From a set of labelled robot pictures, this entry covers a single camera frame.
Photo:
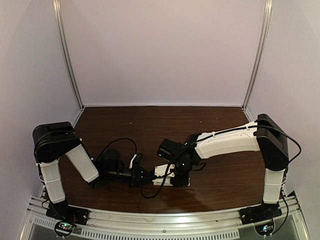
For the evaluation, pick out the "aluminium frame post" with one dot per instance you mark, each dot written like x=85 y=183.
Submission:
x=265 y=27
x=65 y=52

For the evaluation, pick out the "front aluminium rail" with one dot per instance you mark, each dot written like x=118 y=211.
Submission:
x=113 y=225

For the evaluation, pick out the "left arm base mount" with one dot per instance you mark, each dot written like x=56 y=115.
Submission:
x=69 y=218

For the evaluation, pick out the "right aluminium frame post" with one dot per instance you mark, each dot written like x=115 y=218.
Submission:
x=265 y=27

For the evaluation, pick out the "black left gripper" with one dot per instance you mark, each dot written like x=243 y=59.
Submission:
x=136 y=175

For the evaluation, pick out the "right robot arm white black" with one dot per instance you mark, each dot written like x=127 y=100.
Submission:
x=262 y=135

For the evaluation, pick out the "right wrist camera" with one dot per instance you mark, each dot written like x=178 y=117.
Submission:
x=164 y=170

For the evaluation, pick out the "left aluminium frame post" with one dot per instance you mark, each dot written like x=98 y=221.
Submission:
x=65 y=52

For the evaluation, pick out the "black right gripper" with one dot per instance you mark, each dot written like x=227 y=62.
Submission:
x=180 y=181

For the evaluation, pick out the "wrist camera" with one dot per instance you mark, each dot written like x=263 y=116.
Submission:
x=164 y=170
x=135 y=161

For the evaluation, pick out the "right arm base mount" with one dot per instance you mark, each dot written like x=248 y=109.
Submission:
x=262 y=216

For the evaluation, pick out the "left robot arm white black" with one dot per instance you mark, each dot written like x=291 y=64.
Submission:
x=55 y=140

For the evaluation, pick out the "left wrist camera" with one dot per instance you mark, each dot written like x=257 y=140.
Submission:
x=135 y=161

